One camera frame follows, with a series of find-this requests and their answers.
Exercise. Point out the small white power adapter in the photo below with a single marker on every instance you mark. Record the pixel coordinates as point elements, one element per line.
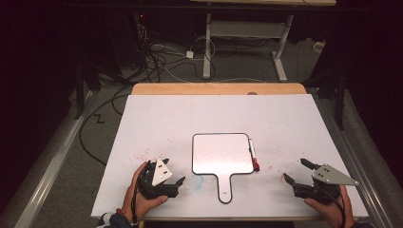
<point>189,54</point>

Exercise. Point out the white table cover sheet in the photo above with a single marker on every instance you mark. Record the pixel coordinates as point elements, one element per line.
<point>190,117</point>

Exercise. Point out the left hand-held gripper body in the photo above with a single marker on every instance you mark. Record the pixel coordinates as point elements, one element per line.
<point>160,172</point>

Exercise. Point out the black metal stand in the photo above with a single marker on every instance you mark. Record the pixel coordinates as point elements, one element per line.
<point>340,104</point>

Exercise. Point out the person's left hand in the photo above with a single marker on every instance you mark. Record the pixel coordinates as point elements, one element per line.
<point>133,202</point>

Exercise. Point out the small white floor box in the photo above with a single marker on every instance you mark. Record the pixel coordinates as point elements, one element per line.
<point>319,46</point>

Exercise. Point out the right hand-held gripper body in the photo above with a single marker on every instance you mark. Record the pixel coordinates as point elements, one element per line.
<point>332,175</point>

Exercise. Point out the aluminium floor rail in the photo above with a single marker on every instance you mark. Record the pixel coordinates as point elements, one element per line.
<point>358,164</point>
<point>47,171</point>

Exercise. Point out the dark device with red light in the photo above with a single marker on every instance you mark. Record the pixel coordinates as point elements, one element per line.
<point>141,15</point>

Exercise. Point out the white metal table frame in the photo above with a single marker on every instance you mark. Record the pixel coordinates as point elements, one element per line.
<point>247,30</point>

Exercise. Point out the person's right hand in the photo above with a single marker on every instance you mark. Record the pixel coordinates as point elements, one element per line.
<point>332,213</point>

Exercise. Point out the white paddle whiteboard black rim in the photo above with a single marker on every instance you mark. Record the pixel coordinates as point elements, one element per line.
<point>221,153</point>

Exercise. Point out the white marker pen red cap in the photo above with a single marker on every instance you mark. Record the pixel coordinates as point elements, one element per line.
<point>253,153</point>

